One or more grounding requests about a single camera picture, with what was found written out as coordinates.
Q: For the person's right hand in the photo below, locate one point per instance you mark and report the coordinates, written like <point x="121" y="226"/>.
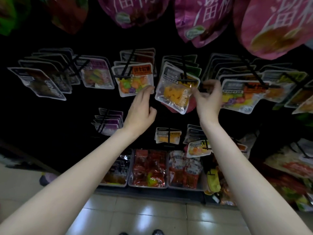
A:
<point x="210" y="102"/>

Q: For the person's left hand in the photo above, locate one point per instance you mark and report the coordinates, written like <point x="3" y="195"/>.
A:
<point x="139" y="117"/>

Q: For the small clear purple-label pouch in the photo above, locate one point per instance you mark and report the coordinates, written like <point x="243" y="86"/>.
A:
<point x="108" y="122"/>

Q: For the row of small clear pouches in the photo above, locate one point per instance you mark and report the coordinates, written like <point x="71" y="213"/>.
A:
<point x="168" y="137"/>

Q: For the clear colourful-cube candy bag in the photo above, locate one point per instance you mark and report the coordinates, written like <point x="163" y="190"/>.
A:
<point x="139" y="55"/>
<point x="133" y="81"/>

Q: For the white red-label snack bag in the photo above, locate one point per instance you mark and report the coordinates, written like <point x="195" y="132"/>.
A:
<point x="249" y="144"/>
<point x="293" y="161"/>

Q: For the clear mixed candy packets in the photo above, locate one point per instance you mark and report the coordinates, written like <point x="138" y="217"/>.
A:
<point x="95" y="73"/>

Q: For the small yellow green pouch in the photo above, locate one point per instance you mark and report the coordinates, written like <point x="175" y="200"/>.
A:
<point x="213" y="182"/>

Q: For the row of red orange pouches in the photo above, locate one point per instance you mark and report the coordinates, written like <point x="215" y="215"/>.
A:
<point x="288" y="191"/>

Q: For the person's right forearm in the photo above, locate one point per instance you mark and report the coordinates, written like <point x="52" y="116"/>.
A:
<point x="249" y="183"/>

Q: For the person's left forearm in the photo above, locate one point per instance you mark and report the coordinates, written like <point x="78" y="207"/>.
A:
<point x="63" y="193"/>

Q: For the person's right shoe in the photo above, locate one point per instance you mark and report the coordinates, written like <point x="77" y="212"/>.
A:
<point x="157" y="232"/>

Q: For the clear tray of red candies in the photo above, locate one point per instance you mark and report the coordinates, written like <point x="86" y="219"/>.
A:
<point x="149" y="171"/>

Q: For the clear tray of dark candies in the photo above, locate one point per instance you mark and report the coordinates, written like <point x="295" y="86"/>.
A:
<point x="117" y="173"/>

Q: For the clear tray of mixed candies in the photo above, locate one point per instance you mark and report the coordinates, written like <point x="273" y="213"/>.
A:
<point x="185" y="171"/>

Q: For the small pink floor object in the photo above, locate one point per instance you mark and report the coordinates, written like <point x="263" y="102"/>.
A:
<point x="48" y="178"/>

